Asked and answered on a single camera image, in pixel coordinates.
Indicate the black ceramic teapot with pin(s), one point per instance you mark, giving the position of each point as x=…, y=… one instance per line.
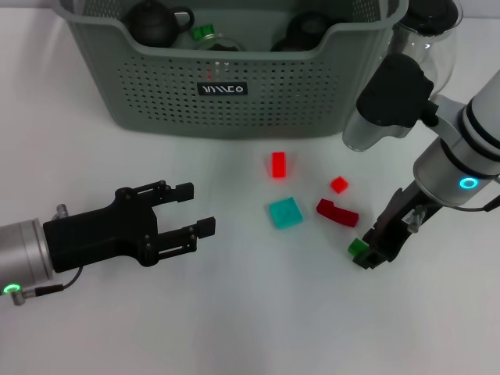
x=152, y=23

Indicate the clear plastic connector plug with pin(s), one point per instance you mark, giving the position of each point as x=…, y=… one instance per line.
x=415, y=219

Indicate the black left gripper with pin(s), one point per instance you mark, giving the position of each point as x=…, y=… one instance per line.
x=99, y=238

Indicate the silver metal connector plug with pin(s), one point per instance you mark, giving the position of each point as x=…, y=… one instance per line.
x=61, y=209

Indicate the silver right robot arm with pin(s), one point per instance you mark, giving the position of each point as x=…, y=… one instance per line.
x=465, y=144

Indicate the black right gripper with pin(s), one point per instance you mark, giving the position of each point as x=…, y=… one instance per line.
x=402, y=218

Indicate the bright red oblong brick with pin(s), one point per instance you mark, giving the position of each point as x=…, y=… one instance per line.
x=278, y=166

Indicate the grey-green perforated storage bin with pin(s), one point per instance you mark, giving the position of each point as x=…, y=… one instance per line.
x=273, y=97

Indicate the glass teapot with black lid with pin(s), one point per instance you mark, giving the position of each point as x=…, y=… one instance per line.
x=441, y=47

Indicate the dark red curved brick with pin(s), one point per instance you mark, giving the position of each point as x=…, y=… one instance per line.
x=338, y=214

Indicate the green oblong brick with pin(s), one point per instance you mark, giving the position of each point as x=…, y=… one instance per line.
x=356, y=247
x=204, y=32

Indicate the cyan square plate brick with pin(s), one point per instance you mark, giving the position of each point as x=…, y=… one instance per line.
x=285, y=213

